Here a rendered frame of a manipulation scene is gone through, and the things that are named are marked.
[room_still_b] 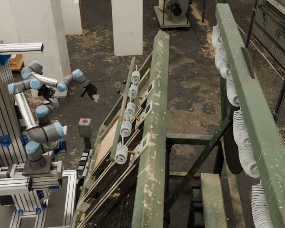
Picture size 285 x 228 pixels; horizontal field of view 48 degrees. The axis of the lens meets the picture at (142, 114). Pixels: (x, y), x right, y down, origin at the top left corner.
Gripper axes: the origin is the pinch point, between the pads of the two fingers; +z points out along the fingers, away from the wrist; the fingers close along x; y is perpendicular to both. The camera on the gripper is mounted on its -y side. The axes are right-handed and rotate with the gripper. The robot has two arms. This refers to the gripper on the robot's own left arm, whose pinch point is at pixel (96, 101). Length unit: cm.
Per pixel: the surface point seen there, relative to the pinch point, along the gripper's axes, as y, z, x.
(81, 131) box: -42, 36, 18
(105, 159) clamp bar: 4, 12, -67
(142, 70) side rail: 49, 1, 15
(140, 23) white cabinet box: 24, 92, 356
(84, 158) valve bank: -42, 45, -14
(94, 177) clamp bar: -15, 27, -66
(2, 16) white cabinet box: -201, -45, 373
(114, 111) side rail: 0.7, 31.7, 19.0
